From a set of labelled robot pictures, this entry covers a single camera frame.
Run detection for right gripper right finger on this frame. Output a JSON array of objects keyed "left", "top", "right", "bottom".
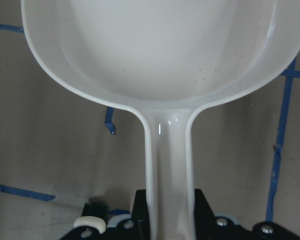
[{"left": 194, "top": 189, "right": 300, "bottom": 240}]

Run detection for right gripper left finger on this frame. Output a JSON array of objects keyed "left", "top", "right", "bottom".
[{"left": 61, "top": 189, "right": 151, "bottom": 240}]

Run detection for beige hand brush black bristles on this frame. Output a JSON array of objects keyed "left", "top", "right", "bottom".
[{"left": 73, "top": 200, "right": 109, "bottom": 234}]

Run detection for beige plastic dustpan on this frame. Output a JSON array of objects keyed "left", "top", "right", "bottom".
[{"left": 21, "top": 0, "right": 300, "bottom": 240}]

